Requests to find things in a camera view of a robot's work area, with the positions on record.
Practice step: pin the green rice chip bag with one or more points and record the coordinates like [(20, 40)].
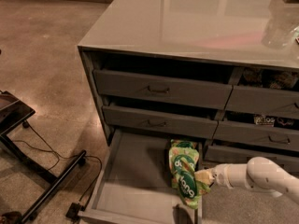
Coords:
[(180, 157), (183, 143), (190, 190)]

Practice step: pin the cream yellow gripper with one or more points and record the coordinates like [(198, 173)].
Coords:
[(220, 174)]

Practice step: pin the middle left grey drawer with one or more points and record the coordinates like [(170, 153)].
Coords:
[(159, 121)]

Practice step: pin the grey drawer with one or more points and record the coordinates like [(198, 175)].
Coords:
[(263, 101), (222, 154), (162, 89), (257, 135), (159, 121)]

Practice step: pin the bottom right grey drawer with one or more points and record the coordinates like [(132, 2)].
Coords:
[(222, 154)]

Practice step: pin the grey drawer cabinet counter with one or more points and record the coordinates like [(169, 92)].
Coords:
[(206, 40)]

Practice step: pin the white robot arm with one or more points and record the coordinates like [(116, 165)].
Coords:
[(259, 174)]

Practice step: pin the snacks in middle right drawer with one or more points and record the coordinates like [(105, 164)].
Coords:
[(273, 121)]

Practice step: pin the black power adapter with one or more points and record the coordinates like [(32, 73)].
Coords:
[(73, 210)]

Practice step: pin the open bottom left drawer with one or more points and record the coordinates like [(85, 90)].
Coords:
[(134, 186)]

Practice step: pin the middle right grey drawer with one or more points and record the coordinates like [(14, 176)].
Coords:
[(257, 135)]

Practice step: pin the top left grey drawer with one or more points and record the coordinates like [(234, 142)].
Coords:
[(162, 89)]

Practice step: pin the top right grey drawer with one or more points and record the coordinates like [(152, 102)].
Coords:
[(263, 101)]

